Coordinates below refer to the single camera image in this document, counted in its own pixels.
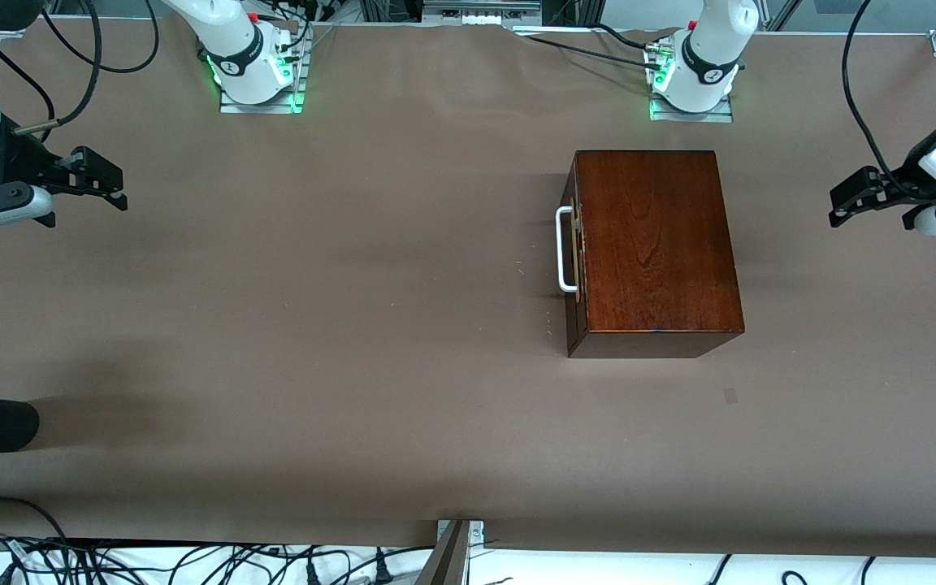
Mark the brown table cover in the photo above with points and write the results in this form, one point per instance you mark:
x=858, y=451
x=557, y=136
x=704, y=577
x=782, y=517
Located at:
x=395, y=406

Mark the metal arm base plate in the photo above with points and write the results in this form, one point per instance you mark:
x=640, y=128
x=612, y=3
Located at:
x=691, y=116
x=261, y=108

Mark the aluminium frame rail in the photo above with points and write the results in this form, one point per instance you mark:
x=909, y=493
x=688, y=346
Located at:
x=480, y=12

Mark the dark brown wooden cabinet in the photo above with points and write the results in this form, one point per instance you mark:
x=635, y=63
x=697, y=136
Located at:
x=655, y=244

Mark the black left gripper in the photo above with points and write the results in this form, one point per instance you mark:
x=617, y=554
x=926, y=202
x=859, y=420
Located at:
x=903, y=184

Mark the metal mounting bracket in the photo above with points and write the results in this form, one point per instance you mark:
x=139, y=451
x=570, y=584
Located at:
x=448, y=561

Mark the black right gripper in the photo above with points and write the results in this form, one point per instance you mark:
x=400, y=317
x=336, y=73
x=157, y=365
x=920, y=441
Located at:
x=15, y=159

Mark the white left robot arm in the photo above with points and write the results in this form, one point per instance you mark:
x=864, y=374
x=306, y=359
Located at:
x=712, y=49

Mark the wooden drawer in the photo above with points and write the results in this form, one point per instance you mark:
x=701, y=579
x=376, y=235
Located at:
x=574, y=321

